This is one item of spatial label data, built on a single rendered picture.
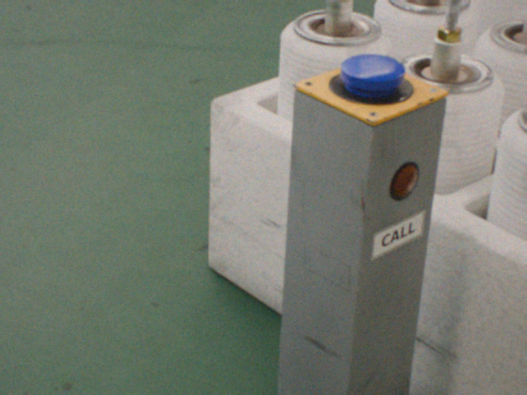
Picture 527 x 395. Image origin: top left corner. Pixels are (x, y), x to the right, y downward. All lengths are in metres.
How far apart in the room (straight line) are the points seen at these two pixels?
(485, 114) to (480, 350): 0.18
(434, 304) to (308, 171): 0.20
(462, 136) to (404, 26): 0.18
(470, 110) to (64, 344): 0.40
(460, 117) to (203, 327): 0.31
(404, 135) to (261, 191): 0.31
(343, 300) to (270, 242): 0.27
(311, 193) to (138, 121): 0.66
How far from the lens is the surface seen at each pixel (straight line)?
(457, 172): 0.90
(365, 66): 0.71
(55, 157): 1.30
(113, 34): 1.64
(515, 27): 1.02
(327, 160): 0.72
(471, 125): 0.89
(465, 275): 0.86
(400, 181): 0.72
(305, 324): 0.79
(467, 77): 0.91
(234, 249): 1.06
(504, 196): 0.85
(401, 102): 0.71
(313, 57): 0.95
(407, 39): 1.03
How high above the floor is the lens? 0.61
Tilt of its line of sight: 30 degrees down
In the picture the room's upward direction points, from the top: 3 degrees clockwise
